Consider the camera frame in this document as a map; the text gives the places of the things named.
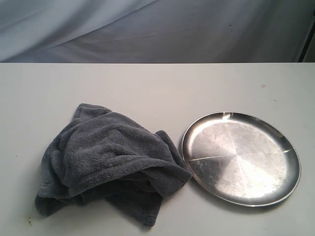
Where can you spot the grey fleece towel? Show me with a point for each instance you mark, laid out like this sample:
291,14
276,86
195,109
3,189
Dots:
104,155

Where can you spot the round stainless steel plate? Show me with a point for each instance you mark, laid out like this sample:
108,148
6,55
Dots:
241,159

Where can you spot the grey backdrop curtain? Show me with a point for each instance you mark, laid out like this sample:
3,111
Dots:
153,31

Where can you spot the black stand pole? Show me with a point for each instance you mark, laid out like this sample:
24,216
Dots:
308,50

